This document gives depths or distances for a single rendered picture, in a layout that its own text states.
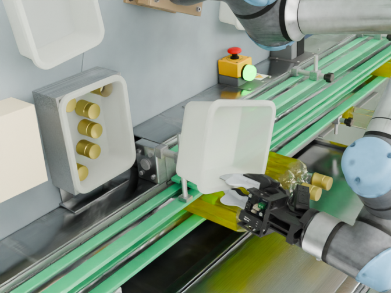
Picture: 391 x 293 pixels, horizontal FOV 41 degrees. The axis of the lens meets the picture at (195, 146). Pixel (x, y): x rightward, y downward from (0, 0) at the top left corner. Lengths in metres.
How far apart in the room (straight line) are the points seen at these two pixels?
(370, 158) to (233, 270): 0.59
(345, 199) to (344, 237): 0.70
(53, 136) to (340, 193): 0.87
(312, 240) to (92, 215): 0.50
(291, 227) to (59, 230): 0.50
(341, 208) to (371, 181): 0.80
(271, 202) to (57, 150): 0.46
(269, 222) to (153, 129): 0.47
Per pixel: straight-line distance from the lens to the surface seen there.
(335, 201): 1.58
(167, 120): 1.33
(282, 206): 0.95
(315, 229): 0.90
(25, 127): 1.03
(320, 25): 1.14
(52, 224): 1.17
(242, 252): 1.32
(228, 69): 1.51
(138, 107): 1.32
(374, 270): 0.87
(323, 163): 1.76
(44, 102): 1.09
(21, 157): 1.04
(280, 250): 1.32
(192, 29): 1.42
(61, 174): 1.15
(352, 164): 0.77
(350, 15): 1.11
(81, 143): 1.18
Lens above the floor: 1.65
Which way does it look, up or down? 36 degrees down
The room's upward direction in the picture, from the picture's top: 108 degrees clockwise
